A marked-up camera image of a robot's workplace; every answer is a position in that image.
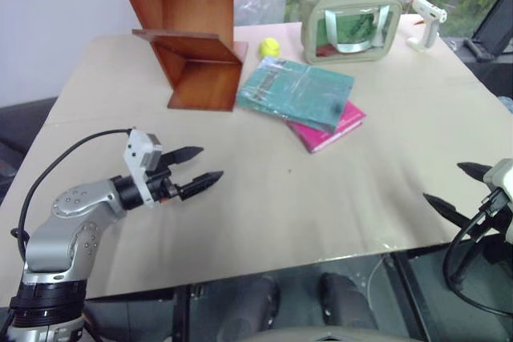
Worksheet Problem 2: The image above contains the white glue gun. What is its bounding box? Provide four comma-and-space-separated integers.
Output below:
406, 0, 448, 53

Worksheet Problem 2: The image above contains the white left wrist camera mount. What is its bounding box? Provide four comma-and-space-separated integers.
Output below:
122, 128, 164, 210

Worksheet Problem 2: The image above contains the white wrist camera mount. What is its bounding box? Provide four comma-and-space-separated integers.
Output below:
482, 158, 513, 201
122, 128, 164, 210

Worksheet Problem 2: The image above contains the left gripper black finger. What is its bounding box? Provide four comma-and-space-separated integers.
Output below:
177, 170, 224, 202
161, 146, 205, 166

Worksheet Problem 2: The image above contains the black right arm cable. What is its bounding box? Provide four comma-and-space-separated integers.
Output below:
442, 193, 513, 318

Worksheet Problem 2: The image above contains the yellow tennis ball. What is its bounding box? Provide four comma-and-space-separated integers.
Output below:
258, 37, 281, 59

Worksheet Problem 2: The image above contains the black metal stand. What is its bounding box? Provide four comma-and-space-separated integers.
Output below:
462, 0, 513, 63

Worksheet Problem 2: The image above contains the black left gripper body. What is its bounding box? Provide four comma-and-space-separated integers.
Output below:
144, 152, 182, 203

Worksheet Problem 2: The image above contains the thin white cable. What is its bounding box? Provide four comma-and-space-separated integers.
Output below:
366, 255, 397, 300

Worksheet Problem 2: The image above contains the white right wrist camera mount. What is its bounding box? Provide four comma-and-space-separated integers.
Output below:
482, 158, 513, 201

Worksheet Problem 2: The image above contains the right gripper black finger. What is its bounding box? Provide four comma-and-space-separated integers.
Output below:
422, 193, 473, 228
456, 162, 493, 183

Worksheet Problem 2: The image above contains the black table frame bar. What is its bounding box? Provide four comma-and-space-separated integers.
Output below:
383, 251, 442, 342

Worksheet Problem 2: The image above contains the wooden shelf stand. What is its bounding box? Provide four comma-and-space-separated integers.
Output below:
110, 0, 250, 112

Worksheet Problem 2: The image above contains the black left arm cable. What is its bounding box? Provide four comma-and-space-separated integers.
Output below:
10, 128, 134, 264

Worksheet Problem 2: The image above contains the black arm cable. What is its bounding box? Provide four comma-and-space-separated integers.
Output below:
10, 128, 134, 264
442, 193, 513, 318

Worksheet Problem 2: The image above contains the green pouch with clear window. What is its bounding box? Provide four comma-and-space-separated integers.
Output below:
299, 0, 404, 66

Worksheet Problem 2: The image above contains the teal book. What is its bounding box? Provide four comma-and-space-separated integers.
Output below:
236, 55, 356, 135

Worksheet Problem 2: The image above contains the pink book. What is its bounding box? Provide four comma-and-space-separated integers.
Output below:
285, 100, 367, 155

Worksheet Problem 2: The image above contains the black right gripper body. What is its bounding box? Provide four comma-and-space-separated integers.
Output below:
466, 187, 513, 236

